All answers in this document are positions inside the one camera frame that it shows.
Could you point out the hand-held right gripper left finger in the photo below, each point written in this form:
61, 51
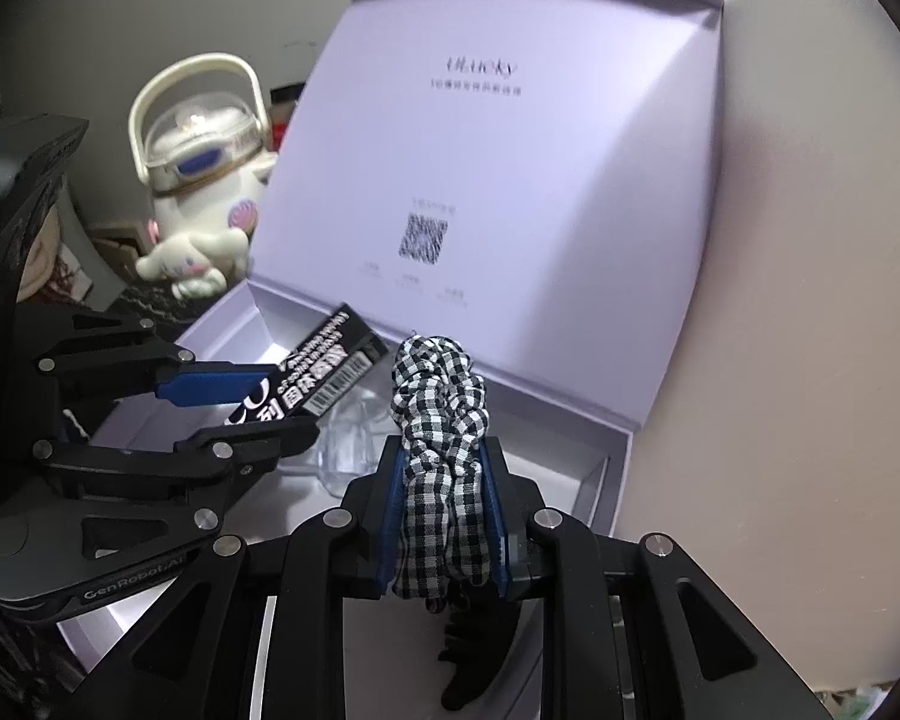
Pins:
390, 525

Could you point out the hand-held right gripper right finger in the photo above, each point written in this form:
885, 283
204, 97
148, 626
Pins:
502, 532

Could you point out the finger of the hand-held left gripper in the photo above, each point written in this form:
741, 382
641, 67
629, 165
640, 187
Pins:
270, 439
210, 384

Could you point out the clear plastic hair clip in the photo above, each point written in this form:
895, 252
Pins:
345, 435

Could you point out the black long box white print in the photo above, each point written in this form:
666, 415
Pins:
322, 367

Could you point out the black claw clip checkered fabric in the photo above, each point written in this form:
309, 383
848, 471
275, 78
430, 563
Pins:
435, 427

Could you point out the lavender gift box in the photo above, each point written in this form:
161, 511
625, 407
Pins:
495, 165

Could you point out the white bag with red print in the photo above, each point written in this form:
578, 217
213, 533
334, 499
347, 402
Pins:
60, 262

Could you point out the cream kettle with dog figure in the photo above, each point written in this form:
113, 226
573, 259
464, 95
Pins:
210, 232

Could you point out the dark floral cloth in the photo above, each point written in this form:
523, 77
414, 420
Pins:
7, 660

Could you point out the white foam block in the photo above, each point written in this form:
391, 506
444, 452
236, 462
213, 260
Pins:
780, 315

